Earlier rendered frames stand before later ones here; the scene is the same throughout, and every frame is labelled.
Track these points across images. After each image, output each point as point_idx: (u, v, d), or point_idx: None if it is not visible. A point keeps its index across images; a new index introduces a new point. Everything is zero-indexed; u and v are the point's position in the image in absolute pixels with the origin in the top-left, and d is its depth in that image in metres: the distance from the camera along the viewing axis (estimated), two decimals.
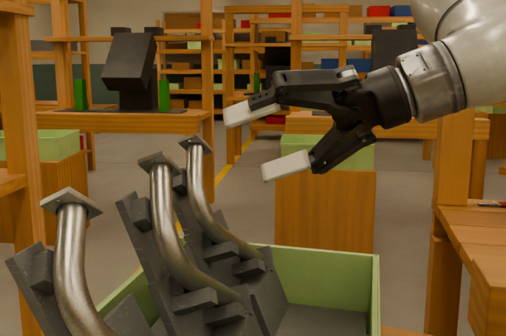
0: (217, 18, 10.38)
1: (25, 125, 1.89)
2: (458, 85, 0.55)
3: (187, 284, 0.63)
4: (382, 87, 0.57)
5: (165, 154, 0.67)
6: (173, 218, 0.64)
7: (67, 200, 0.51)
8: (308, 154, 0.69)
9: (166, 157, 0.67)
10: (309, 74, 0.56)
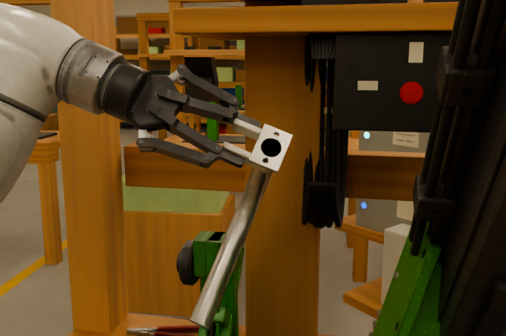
0: (169, 22, 9.92)
1: None
2: None
3: None
4: None
5: (262, 130, 0.62)
6: (254, 171, 0.69)
7: None
8: (219, 145, 0.62)
9: (262, 135, 0.62)
10: (213, 87, 0.66)
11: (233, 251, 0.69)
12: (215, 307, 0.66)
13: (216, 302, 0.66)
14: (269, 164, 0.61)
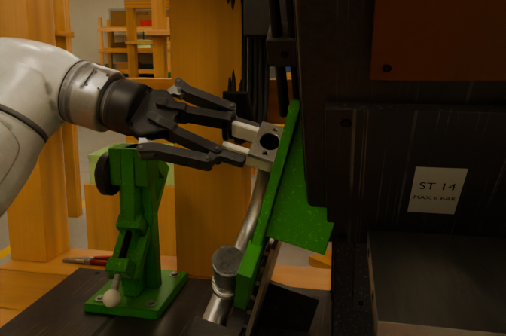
0: None
1: None
2: None
3: None
4: None
5: (260, 126, 0.63)
6: (257, 178, 0.68)
7: None
8: (219, 146, 0.63)
9: (260, 131, 0.62)
10: (210, 97, 0.68)
11: None
12: (222, 322, 0.61)
13: (222, 316, 0.61)
14: (269, 156, 0.60)
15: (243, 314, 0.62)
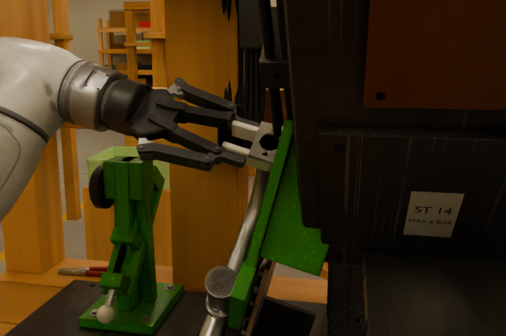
0: None
1: None
2: None
3: None
4: None
5: (260, 126, 0.63)
6: (256, 178, 0.68)
7: None
8: (219, 146, 0.63)
9: (260, 131, 0.62)
10: (210, 96, 0.68)
11: (242, 263, 0.66)
12: (226, 322, 0.62)
13: None
14: (269, 157, 0.60)
15: (238, 334, 0.61)
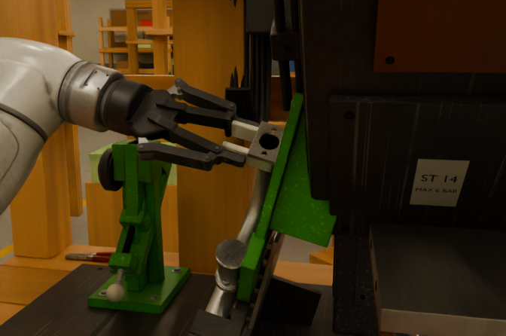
0: None
1: None
2: None
3: None
4: None
5: (260, 126, 0.63)
6: (256, 178, 0.68)
7: None
8: (219, 146, 0.63)
9: (260, 131, 0.62)
10: (210, 97, 0.68)
11: None
12: None
13: (222, 316, 0.61)
14: (269, 156, 0.60)
15: (247, 307, 0.62)
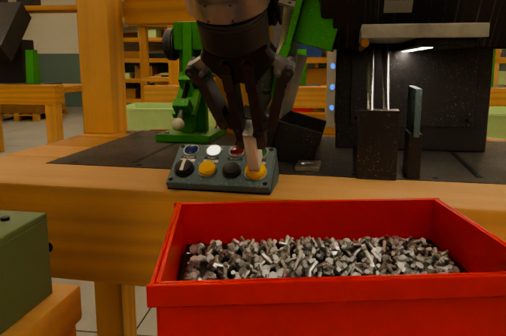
0: None
1: None
2: None
3: None
4: (268, 21, 0.52)
5: None
6: (281, 32, 0.98)
7: None
8: (242, 129, 0.61)
9: None
10: (281, 102, 0.57)
11: None
12: None
13: None
14: (292, 4, 0.90)
15: None
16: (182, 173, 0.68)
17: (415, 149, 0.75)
